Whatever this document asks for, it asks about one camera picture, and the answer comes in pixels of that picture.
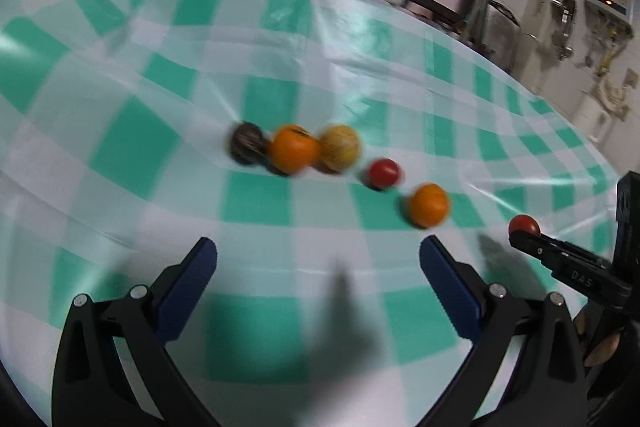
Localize small orange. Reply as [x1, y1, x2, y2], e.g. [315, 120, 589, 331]
[409, 183, 450, 229]

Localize green white checked tablecloth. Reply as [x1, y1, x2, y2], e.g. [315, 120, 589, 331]
[0, 0, 626, 427]

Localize dark brown passion fruit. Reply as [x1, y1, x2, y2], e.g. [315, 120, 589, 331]
[230, 122, 268, 166]

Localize large orange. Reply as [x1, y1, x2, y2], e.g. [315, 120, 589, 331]
[269, 125, 322, 175]

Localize striped pepino melon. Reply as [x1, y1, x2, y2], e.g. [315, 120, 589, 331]
[319, 124, 362, 172]

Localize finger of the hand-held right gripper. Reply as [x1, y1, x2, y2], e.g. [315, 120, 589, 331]
[508, 229, 633, 308]

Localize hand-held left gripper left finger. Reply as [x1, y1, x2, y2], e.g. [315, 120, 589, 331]
[51, 237, 221, 427]

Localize person's right hand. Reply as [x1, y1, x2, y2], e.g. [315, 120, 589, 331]
[599, 329, 625, 360]

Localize metal rack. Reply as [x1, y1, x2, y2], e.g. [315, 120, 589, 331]
[480, 0, 521, 72]

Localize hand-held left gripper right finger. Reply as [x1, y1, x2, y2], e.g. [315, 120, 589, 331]
[419, 234, 588, 427]

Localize white container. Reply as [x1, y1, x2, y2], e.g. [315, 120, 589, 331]
[575, 92, 616, 145]

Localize hanging metal utensils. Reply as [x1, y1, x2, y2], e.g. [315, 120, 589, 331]
[550, 0, 576, 60]

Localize red cherry tomato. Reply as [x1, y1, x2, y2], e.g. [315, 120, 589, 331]
[508, 214, 541, 238]

